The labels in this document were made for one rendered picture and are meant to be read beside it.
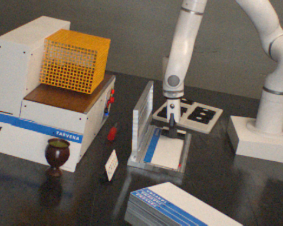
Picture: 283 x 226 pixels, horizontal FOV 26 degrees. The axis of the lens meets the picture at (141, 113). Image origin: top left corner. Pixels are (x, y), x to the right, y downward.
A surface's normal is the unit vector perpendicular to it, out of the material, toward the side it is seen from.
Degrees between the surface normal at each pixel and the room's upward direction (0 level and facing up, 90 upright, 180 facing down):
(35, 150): 69
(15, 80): 90
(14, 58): 90
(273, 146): 90
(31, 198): 0
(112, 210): 0
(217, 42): 90
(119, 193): 0
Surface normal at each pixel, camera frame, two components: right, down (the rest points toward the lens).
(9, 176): 0.19, -0.93
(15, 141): -0.12, -0.08
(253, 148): 0.00, 0.32
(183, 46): 0.18, -0.48
